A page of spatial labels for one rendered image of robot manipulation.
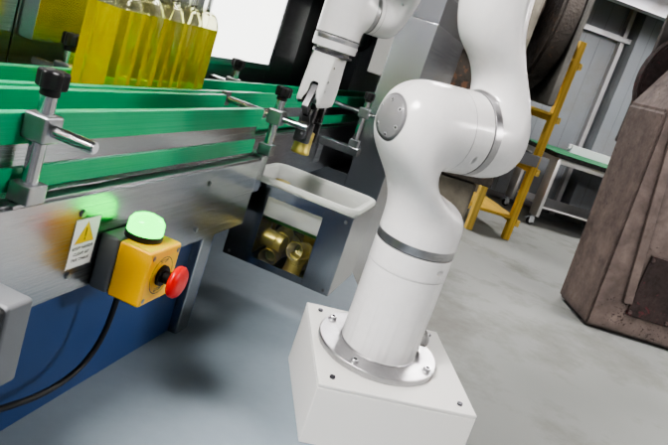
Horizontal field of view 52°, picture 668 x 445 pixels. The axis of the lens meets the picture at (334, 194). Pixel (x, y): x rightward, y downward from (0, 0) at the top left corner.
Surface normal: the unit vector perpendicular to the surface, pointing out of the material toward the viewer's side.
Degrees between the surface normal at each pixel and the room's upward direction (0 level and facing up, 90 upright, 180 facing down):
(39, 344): 90
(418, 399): 4
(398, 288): 94
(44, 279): 90
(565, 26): 101
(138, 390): 0
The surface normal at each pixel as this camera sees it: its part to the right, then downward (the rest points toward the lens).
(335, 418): 0.12, 0.26
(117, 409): 0.31, -0.93
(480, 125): 0.54, -0.01
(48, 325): 0.91, 0.36
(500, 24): -0.05, 0.40
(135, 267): -0.29, 0.12
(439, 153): 0.53, 0.44
